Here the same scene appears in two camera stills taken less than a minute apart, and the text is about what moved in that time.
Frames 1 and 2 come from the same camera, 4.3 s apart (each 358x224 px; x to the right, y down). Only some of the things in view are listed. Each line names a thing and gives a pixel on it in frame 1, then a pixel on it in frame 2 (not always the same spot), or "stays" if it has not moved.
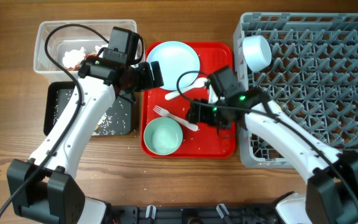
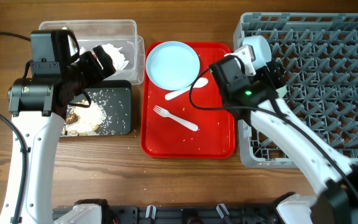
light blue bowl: x=257 y=52 stays
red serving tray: x=199 y=140 stays
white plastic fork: x=163 y=112 stays
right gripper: x=199 y=115 -> x=273 y=80
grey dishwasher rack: x=322 y=74 stays
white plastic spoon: x=199 y=83 stays
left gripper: x=148 y=82 -> x=96 y=73
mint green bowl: x=163 y=135 -> x=281 y=91
